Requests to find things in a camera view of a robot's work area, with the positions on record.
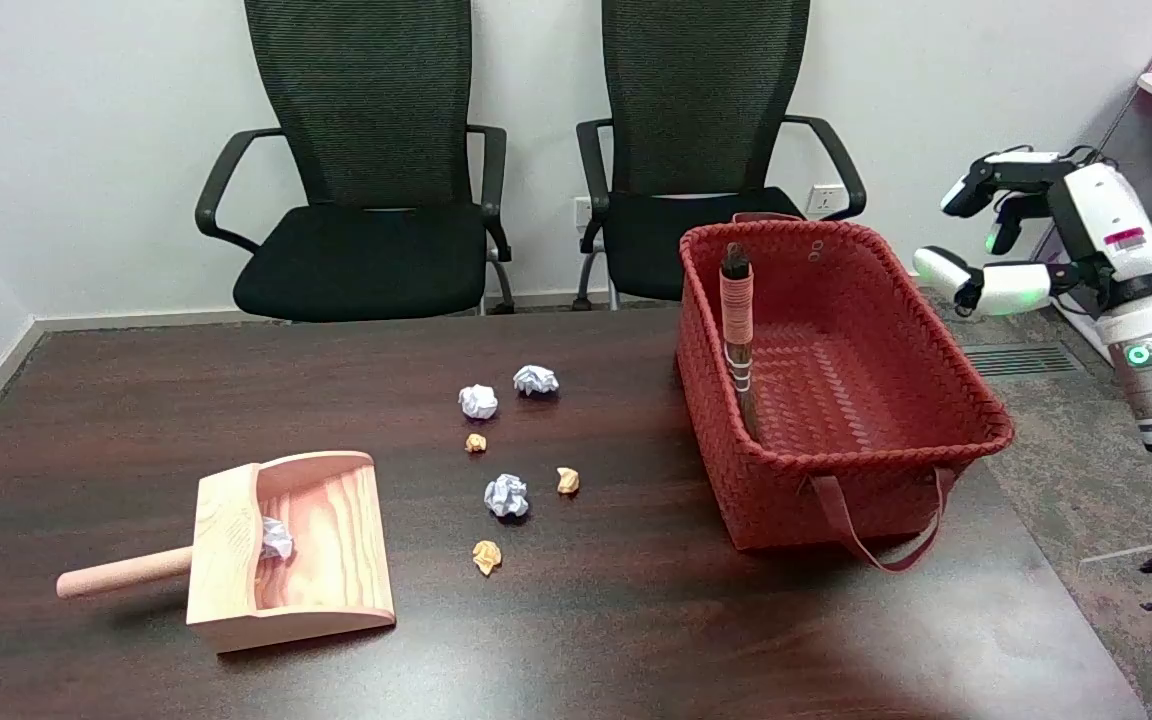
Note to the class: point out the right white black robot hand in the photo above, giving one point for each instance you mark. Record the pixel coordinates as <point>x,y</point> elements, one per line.
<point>1106,215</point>

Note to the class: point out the grey floor vent grille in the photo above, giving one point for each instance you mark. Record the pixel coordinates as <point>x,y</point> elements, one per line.
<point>1011,359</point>

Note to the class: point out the red woven basket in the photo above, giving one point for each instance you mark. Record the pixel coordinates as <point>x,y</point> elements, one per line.
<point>836,400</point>

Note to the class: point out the black mesh office chair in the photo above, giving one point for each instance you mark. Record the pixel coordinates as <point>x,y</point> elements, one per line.
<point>366,250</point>
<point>676,120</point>

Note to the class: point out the white crumpled paper ball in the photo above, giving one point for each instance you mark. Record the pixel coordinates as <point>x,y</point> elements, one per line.
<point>535,380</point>
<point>276,540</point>
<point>478,401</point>
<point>506,495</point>

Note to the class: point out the tan crumpled paper ball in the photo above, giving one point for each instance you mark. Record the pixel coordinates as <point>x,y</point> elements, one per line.
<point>567,480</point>
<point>476,442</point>
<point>486,556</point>

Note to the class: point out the wooden dustpan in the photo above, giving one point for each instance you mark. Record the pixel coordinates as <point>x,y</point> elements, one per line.
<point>321,560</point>

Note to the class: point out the white wall outlet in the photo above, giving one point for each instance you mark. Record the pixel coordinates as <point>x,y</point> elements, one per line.
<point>823,199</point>
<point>582,212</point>

